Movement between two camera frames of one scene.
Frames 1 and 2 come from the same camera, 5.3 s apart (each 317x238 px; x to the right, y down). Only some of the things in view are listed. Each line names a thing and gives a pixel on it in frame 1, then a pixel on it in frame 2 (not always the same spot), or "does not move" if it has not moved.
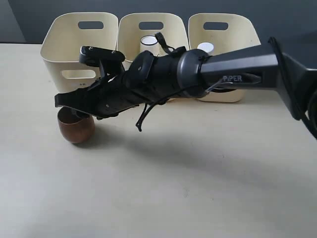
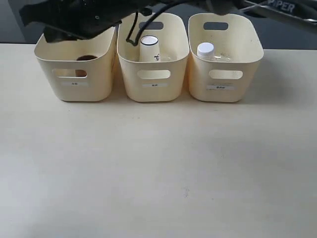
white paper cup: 149,43 does not move
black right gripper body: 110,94 -> 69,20
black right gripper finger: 78,97 -> 47,12
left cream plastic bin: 68,32 does not move
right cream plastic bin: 226,32 does not move
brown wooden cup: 76,127 -> 79,73
